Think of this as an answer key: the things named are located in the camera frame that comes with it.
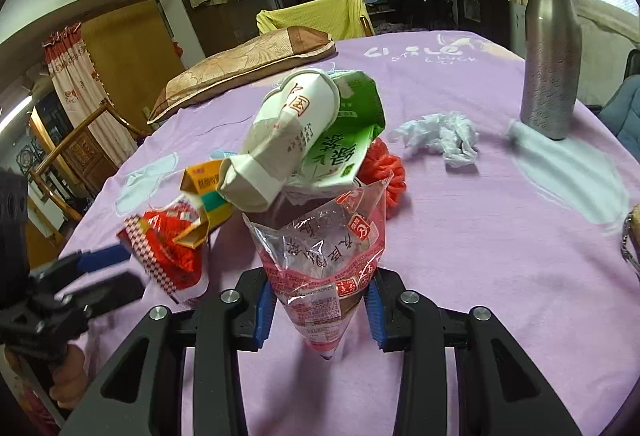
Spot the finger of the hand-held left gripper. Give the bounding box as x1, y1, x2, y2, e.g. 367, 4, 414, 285
56, 271, 146, 319
30, 243, 132, 289

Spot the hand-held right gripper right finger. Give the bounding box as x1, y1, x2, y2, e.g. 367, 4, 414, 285
364, 269, 583, 436

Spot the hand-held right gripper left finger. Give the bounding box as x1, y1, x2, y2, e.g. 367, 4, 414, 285
59, 269, 276, 436

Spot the red white snack packet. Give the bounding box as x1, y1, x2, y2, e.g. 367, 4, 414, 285
117, 195, 211, 309

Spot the clear red-printed plastic bag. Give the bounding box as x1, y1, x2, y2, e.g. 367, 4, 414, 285
242, 179, 391, 362

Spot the orange medicine box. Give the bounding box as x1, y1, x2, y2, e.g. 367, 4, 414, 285
180, 159, 235, 249

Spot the red mesh net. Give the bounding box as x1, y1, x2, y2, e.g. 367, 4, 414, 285
359, 137, 407, 217

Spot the white paper cup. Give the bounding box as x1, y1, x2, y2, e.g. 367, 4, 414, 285
217, 69, 341, 212

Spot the green drink carton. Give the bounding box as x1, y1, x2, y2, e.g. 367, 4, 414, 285
282, 70, 387, 197

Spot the person's left hand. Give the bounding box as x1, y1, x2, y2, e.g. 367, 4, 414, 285
49, 343, 87, 409

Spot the wooden chair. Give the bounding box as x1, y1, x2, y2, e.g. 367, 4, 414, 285
27, 101, 151, 237

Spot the floral curtain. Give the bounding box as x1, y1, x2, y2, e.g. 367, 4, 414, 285
42, 22, 138, 167

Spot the white knitted yarn piece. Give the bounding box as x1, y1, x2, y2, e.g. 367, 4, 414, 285
392, 110, 480, 168

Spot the wooden door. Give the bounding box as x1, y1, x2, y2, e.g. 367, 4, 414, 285
80, 0, 186, 117

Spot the brown beige pillow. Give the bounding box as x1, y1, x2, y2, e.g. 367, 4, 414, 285
146, 25, 338, 124

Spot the brown key pouch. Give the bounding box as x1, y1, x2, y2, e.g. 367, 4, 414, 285
621, 203, 640, 277

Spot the brown wardrobe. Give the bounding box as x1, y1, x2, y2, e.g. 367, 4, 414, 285
169, 0, 273, 60

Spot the chair with yellow cloth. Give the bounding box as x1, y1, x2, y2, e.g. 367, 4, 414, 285
256, 0, 376, 41

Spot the steel water bottle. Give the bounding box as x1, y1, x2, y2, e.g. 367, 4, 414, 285
519, 0, 583, 140

